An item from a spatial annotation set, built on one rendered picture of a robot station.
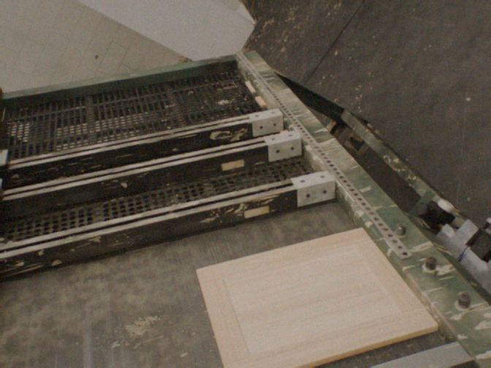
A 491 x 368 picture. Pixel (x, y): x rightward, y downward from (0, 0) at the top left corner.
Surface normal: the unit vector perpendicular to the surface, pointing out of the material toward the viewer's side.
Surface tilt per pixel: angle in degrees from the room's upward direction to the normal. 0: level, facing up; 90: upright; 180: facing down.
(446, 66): 0
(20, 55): 90
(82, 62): 90
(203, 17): 90
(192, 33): 90
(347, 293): 53
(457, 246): 0
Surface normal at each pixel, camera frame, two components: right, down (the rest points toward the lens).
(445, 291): -0.07, -0.83
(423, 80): -0.81, -0.33
